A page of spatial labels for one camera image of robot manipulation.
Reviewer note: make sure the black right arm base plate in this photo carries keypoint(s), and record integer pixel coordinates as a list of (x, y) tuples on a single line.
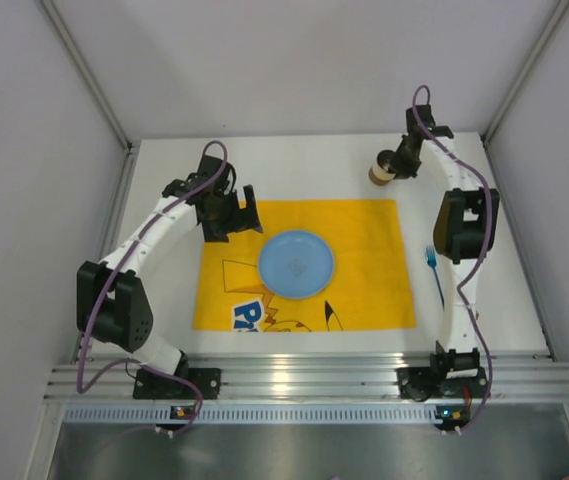
[(421, 384)]

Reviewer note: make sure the blue metal fork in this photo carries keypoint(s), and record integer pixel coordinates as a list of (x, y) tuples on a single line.
[(431, 260)]

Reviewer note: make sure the light blue plastic plate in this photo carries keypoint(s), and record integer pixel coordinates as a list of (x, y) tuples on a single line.
[(296, 264)]

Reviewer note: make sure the perforated metal cable tray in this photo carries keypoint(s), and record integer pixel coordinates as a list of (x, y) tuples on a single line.
[(245, 414)]

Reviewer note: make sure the steel cup with brown base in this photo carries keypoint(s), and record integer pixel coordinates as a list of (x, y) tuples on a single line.
[(381, 172)]

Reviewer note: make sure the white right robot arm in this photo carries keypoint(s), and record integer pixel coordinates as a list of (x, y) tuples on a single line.
[(463, 234)]

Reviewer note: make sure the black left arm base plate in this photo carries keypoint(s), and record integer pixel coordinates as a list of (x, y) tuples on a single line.
[(150, 386)]

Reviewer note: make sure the aluminium table edge rail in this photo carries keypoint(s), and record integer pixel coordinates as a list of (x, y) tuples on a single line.
[(296, 378)]

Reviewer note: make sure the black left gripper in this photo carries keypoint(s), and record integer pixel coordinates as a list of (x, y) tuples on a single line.
[(234, 215)]

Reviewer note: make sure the yellow printed cloth mat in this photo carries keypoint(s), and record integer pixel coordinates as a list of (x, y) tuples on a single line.
[(369, 288)]

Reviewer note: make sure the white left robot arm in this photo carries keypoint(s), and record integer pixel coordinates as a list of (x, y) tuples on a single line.
[(112, 304)]

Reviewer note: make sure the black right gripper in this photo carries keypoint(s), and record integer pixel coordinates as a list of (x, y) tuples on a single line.
[(397, 163)]

